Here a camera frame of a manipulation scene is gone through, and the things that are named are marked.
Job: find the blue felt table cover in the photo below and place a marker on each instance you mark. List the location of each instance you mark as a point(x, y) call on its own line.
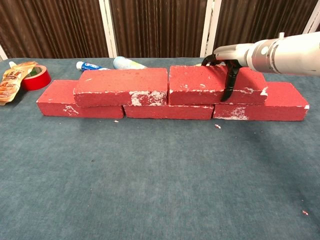
point(150, 175)

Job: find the white partition frame post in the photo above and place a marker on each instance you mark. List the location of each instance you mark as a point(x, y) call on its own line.
point(312, 25)
point(206, 37)
point(2, 53)
point(109, 32)

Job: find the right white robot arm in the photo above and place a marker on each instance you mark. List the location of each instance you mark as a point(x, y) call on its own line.
point(287, 55)

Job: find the red brick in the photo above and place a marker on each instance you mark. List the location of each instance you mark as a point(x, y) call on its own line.
point(285, 100)
point(120, 80)
point(170, 112)
point(57, 100)
point(195, 80)

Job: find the orange sauce spout pouch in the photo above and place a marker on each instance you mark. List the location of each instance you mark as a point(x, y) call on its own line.
point(10, 82)

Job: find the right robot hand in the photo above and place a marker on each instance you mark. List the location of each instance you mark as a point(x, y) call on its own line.
point(232, 56)

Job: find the light blue drink can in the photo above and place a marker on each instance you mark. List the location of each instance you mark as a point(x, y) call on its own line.
point(125, 62)

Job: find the blue white toothpaste tube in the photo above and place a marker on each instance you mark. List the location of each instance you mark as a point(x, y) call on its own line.
point(87, 66)

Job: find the red tape roll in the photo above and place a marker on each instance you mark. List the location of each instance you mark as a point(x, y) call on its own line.
point(36, 83)

